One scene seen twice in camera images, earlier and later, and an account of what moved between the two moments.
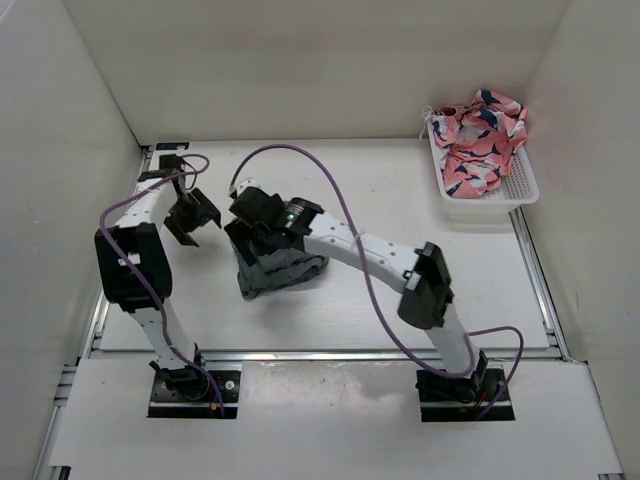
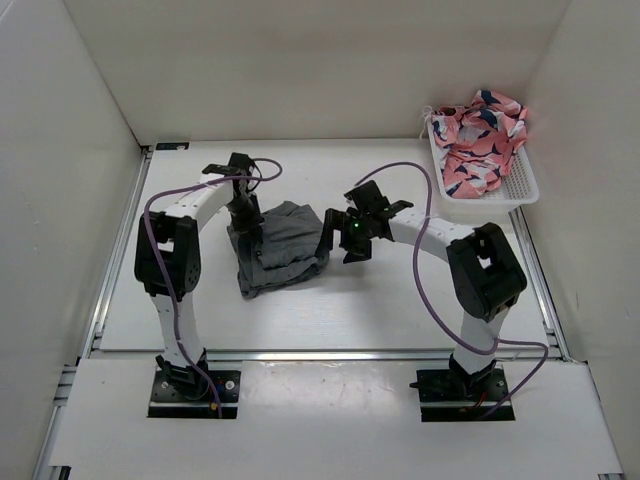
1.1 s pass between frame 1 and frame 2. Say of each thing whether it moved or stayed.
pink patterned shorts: stayed
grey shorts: stayed
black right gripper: moved
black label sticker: stayed
